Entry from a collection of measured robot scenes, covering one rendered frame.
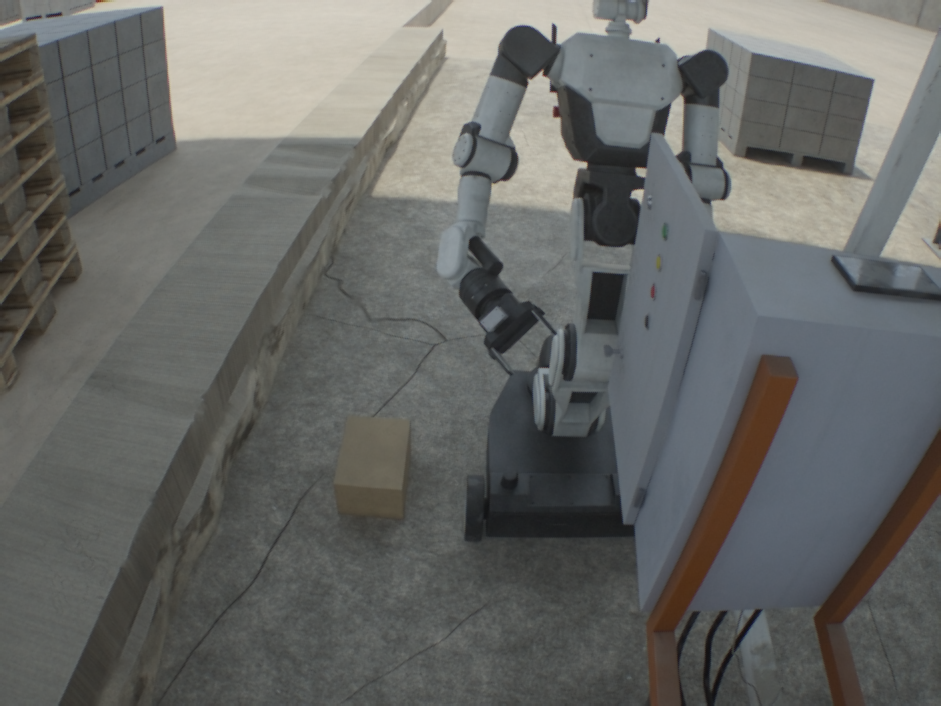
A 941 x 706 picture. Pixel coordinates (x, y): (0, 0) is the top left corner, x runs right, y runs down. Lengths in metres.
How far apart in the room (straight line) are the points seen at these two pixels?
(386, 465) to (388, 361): 0.69
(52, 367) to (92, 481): 0.60
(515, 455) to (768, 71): 4.01
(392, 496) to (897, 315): 1.52
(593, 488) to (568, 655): 0.50
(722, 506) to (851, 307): 0.31
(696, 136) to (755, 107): 3.82
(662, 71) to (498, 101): 0.37
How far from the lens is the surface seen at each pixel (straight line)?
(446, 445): 2.31
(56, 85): 3.36
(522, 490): 1.90
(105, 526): 1.83
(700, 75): 1.61
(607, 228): 1.53
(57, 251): 2.82
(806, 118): 5.66
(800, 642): 2.09
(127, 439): 1.98
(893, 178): 1.37
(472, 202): 1.48
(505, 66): 1.53
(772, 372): 0.77
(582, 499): 1.93
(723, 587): 1.16
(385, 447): 2.10
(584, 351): 1.66
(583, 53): 1.49
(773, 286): 0.84
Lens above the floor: 1.62
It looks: 36 degrees down
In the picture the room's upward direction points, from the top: 3 degrees clockwise
